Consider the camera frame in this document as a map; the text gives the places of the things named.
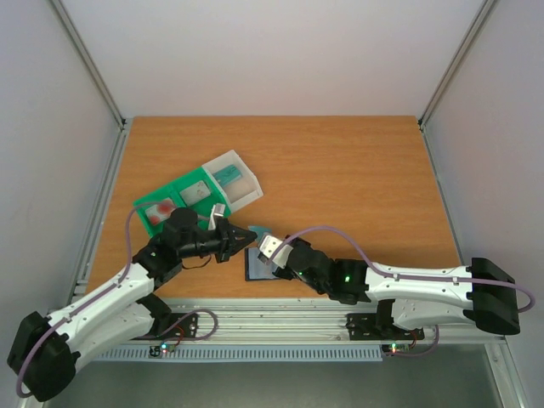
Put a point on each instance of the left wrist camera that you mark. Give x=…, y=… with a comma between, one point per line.
x=217, y=212

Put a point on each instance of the green plastic bin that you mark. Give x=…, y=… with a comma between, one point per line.
x=171, y=191

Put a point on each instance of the grey slotted cable duct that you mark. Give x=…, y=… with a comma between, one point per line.
x=196, y=354

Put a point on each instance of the right frame post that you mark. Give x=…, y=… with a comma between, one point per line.
x=465, y=46

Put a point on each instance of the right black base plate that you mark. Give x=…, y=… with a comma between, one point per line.
x=362, y=327

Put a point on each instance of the red dotted card stack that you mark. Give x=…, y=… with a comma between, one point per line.
x=157, y=213

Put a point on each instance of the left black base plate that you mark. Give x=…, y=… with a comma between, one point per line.
x=172, y=327

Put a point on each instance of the white plastic bin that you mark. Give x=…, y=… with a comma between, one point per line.
x=242, y=192

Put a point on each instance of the teal VIP card stack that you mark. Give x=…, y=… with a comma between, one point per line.
x=227, y=175

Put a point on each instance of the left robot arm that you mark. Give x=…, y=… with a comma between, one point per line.
x=49, y=350

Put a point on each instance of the aluminium frame rail front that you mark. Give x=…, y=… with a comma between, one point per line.
x=275, y=320

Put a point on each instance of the grey floral card stack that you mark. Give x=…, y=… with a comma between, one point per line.
x=195, y=193

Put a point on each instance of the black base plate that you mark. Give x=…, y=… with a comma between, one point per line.
x=362, y=327
x=172, y=327

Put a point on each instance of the blue card holder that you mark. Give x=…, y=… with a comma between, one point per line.
x=256, y=269

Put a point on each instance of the frame post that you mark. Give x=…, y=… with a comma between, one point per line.
x=465, y=46
x=82, y=51

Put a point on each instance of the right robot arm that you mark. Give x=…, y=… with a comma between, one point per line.
x=481, y=293

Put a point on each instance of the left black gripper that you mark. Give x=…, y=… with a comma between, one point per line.
x=229, y=245

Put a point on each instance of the left frame post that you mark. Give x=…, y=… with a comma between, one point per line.
x=82, y=51

